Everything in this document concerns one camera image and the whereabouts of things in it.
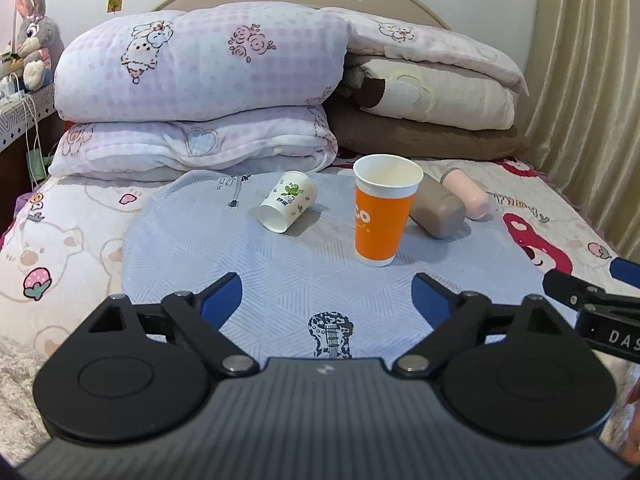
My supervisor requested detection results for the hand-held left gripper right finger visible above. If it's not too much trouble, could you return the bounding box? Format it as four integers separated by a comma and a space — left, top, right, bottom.
392, 272, 574, 379

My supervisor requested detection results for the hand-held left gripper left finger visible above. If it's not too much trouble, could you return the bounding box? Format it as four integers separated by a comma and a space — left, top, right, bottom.
86, 272, 262, 380

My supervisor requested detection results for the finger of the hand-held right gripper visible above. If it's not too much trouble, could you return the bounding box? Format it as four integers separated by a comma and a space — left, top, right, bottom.
610, 257, 640, 289
542, 267, 640, 312

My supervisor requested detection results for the white frog print paper cup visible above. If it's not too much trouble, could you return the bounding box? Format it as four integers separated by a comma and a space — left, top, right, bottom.
258, 170, 318, 234

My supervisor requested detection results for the brown plastic cup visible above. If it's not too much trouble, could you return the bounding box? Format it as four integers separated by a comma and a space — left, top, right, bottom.
409, 172, 468, 240

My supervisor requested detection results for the orange paper cup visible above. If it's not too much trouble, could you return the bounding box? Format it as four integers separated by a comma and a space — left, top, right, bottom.
353, 154, 424, 268

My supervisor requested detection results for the pink plastic cup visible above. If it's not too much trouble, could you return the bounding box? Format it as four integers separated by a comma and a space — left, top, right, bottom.
439, 167, 491, 221

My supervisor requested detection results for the grey guitar print mat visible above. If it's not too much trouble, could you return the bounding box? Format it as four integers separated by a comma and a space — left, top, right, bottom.
121, 167, 552, 362

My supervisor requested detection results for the white heart print folded quilt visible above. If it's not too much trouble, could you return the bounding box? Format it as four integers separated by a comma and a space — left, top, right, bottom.
48, 104, 339, 184

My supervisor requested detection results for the brown folded blanket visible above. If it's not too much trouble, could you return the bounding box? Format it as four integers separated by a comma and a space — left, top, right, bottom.
327, 97, 532, 162

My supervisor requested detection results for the bear print bed sheet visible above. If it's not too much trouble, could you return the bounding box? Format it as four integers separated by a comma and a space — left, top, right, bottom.
0, 156, 640, 413

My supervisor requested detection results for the beige curtain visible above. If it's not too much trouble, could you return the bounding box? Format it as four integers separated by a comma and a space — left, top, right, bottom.
519, 0, 640, 223

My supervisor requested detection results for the cream folded blanket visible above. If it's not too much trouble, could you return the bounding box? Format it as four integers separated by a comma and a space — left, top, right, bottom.
341, 54, 516, 131

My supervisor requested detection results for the white fuzzy blanket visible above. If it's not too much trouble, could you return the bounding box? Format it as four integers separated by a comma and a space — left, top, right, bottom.
0, 332, 56, 441

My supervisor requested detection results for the pink checked folded quilt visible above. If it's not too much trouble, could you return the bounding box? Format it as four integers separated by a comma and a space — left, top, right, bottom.
53, 1, 354, 124

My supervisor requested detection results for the pink bear print blanket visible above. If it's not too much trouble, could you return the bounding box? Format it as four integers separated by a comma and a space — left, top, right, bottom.
319, 6, 530, 97

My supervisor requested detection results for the bedside table with patterned cloth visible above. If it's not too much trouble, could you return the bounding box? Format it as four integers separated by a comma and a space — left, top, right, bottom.
0, 81, 56, 226

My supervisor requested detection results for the grey rabbit plush toy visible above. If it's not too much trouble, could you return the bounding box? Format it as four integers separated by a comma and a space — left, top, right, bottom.
13, 0, 64, 90

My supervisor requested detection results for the white cable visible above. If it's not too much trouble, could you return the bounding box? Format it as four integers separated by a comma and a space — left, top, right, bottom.
19, 94, 40, 161

